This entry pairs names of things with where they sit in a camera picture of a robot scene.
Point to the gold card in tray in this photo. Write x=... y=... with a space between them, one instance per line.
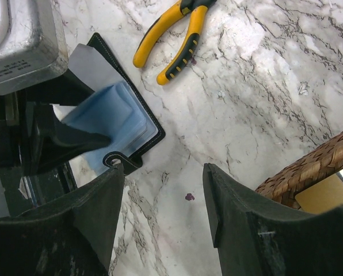
x=322 y=196

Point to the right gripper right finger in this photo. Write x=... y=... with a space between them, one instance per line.
x=257 y=236

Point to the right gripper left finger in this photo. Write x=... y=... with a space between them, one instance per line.
x=71 y=235

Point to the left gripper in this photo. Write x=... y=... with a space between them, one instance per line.
x=30 y=179

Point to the brown wicker tray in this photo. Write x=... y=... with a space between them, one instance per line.
x=312 y=168

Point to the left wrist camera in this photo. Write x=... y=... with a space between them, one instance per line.
x=32 y=44

